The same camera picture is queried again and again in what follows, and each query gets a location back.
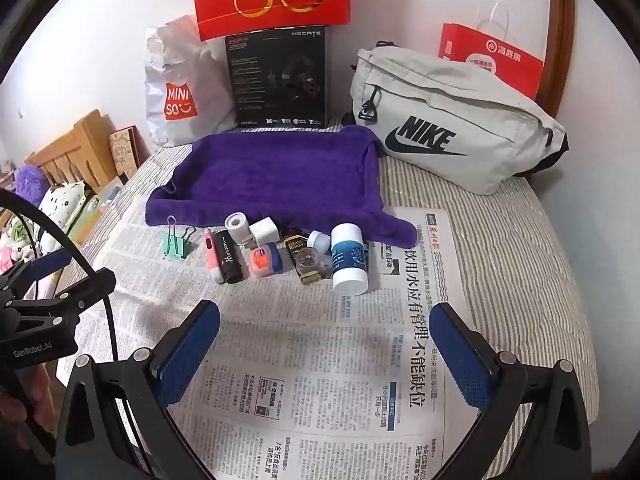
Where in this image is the black headset box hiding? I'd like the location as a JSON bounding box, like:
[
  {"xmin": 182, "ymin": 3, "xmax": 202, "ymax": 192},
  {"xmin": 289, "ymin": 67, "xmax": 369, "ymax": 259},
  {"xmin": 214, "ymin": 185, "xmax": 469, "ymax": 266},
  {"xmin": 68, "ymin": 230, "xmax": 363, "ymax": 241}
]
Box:
[{"xmin": 223, "ymin": 27, "xmax": 329, "ymax": 129}]

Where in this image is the white round usb gadget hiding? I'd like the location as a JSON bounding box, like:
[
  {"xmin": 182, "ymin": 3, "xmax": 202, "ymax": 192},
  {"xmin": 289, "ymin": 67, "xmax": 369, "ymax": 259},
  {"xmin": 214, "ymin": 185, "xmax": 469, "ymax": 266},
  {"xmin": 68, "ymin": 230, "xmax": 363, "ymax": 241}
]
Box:
[{"xmin": 224, "ymin": 212, "xmax": 254, "ymax": 249}]

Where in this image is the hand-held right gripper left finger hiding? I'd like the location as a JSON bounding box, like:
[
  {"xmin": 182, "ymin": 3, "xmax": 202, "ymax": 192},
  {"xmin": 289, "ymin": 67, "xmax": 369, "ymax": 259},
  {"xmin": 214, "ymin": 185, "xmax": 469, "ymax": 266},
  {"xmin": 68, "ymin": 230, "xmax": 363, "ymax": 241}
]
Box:
[{"xmin": 52, "ymin": 299, "xmax": 223, "ymax": 480}]

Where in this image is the white plastic shopping bag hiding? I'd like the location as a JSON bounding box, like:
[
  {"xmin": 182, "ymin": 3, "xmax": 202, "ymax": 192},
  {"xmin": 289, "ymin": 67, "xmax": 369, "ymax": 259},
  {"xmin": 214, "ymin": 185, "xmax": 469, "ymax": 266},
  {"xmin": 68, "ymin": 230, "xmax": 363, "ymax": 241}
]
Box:
[{"xmin": 144, "ymin": 15, "xmax": 239, "ymax": 149}]

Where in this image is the purple plush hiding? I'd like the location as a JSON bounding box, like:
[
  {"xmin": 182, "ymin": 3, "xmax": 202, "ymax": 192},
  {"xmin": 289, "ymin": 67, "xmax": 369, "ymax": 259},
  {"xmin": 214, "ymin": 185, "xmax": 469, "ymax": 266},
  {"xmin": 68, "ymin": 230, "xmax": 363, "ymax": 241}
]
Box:
[{"xmin": 12, "ymin": 165, "xmax": 49, "ymax": 204}]

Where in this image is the white charger cube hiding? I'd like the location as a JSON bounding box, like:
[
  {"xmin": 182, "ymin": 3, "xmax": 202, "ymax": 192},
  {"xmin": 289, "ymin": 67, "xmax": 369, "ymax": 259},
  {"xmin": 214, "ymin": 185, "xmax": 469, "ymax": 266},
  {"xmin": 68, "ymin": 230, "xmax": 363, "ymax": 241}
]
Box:
[{"xmin": 249, "ymin": 217, "xmax": 284, "ymax": 249}]

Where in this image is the purple towel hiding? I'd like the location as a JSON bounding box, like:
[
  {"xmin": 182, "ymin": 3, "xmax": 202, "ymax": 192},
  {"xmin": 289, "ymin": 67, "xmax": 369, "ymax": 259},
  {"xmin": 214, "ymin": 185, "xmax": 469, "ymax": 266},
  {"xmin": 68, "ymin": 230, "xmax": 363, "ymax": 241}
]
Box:
[{"xmin": 145, "ymin": 125, "xmax": 419, "ymax": 252}]

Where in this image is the light wooden headboard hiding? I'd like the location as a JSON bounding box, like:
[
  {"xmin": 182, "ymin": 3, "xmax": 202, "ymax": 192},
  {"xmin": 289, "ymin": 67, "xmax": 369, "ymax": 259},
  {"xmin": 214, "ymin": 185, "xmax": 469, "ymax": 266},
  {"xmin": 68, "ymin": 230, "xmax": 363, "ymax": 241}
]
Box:
[{"xmin": 25, "ymin": 109, "xmax": 122, "ymax": 196}]

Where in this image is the newspaper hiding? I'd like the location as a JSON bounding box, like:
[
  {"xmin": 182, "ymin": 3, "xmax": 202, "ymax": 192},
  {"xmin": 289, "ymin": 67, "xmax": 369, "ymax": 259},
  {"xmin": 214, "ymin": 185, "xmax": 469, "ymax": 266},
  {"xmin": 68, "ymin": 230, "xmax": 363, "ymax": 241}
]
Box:
[{"xmin": 55, "ymin": 195, "xmax": 482, "ymax": 480}]

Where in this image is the small clear plastic jar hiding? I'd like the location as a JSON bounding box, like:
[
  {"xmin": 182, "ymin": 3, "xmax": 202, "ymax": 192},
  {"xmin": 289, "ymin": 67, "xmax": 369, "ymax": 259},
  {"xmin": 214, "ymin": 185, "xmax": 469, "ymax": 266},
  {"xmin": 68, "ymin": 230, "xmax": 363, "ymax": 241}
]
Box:
[{"xmin": 304, "ymin": 230, "xmax": 335, "ymax": 279}]

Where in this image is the green binder clip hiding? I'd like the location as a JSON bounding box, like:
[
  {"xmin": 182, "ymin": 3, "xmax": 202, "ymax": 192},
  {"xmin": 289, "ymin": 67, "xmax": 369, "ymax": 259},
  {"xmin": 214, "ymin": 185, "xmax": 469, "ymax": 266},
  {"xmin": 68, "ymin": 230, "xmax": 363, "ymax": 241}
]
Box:
[{"xmin": 161, "ymin": 215, "xmax": 198, "ymax": 260}]

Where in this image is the person's left hand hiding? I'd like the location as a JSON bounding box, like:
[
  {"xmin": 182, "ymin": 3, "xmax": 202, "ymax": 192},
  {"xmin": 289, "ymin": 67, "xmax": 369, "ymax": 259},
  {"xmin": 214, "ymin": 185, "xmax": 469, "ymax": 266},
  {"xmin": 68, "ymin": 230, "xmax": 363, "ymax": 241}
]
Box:
[{"xmin": 0, "ymin": 364, "xmax": 59, "ymax": 442}]

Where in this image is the pink and white pen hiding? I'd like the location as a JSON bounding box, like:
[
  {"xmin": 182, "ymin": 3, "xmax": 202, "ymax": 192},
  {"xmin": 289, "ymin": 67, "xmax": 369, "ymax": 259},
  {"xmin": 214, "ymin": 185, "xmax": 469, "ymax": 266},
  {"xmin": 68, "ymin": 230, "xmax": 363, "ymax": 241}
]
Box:
[{"xmin": 202, "ymin": 229, "xmax": 224, "ymax": 285}]

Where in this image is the brown wooden bed frame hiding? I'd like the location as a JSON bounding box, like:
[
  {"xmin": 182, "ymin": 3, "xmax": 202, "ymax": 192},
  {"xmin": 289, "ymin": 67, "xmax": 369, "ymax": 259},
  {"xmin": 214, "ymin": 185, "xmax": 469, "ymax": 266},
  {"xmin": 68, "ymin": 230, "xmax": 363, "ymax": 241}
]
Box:
[{"xmin": 531, "ymin": 0, "xmax": 577, "ymax": 117}]

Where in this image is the red gift bag gold print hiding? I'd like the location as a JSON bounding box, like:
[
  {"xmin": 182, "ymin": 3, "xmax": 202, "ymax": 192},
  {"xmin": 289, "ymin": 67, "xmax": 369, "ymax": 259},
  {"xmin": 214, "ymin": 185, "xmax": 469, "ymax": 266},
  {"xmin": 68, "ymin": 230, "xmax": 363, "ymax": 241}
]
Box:
[{"xmin": 190, "ymin": 0, "xmax": 352, "ymax": 42}]

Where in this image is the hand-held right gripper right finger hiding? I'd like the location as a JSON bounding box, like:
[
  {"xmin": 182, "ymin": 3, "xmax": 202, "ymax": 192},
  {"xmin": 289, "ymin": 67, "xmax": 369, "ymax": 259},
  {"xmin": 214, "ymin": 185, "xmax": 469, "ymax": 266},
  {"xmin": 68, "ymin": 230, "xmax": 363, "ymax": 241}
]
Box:
[{"xmin": 427, "ymin": 301, "xmax": 593, "ymax": 480}]

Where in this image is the black cable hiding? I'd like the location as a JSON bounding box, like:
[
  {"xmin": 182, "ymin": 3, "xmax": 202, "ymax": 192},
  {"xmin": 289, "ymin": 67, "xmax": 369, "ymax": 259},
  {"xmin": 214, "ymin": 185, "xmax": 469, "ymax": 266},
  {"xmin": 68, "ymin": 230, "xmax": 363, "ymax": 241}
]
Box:
[{"xmin": 0, "ymin": 189, "xmax": 121, "ymax": 361}]

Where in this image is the white and blue stick bottle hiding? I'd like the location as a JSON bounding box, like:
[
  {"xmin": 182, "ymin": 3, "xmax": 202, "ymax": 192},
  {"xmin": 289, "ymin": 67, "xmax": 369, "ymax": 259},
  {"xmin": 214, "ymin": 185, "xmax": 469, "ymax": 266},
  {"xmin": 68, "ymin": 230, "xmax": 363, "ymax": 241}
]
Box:
[{"xmin": 330, "ymin": 223, "xmax": 371, "ymax": 296}]

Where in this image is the patterned pillow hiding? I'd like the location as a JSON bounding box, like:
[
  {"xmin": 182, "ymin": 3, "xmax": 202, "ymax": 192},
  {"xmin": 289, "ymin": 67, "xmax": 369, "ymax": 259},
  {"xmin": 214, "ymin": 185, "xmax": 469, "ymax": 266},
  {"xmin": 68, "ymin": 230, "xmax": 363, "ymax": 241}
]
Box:
[{"xmin": 37, "ymin": 180, "xmax": 99, "ymax": 242}]

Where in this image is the wooden sign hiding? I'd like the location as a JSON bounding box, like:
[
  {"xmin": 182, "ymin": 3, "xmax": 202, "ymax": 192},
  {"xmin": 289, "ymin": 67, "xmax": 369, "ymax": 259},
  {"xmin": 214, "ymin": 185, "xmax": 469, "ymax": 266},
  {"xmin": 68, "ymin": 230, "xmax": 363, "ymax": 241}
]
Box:
[{"xmin": 108, "ymin": 127, "xmax": 141, "ymax": 179}]

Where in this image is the grey waist bag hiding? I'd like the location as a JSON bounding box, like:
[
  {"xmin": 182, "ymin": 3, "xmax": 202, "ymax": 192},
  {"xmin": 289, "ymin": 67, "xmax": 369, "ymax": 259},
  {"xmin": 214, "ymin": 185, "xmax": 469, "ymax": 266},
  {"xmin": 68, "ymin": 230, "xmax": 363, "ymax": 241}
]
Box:
[{"xmin": 348, "ymin": 40, "xmax": 570, "ymax": 196}]

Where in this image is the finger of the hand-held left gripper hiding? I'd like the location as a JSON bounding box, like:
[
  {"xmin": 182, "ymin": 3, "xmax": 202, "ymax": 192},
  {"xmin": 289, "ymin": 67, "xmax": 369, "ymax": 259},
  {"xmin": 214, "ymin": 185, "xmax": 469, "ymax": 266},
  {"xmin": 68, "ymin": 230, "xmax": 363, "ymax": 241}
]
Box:
[
  {"xmin": 0, "ymin": 248, "xmax": 74, "ymax": 293},
  {"xmin": 9, "ymin": 267, "xmax": 118, "ymax": 320}
]

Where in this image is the orange paper bag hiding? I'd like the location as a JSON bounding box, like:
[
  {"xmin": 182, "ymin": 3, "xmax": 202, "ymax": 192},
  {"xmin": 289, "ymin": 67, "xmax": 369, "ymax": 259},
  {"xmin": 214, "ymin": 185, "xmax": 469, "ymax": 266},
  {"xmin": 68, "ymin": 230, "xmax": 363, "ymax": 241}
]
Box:
[{"xmin": 437, "ymin": 0, "xmax": 545, "ymax": 104}]

